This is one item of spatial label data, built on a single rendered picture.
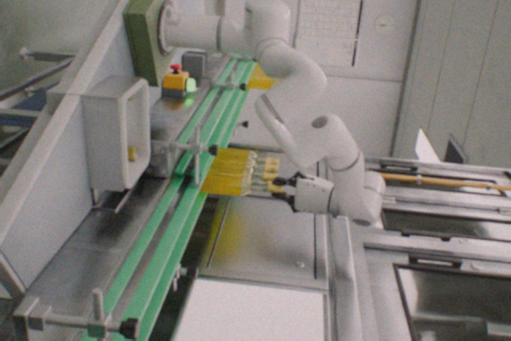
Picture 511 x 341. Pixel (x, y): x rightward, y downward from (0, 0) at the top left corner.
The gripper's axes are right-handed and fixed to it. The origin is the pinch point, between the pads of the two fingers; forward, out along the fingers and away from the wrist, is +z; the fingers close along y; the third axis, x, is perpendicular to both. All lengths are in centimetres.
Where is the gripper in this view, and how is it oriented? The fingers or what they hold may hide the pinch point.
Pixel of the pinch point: (279, 188)
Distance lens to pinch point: 143.0
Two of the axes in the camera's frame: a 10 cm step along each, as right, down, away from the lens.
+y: 0.6, -9.1, -4.0
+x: -3.6, 3.6, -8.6
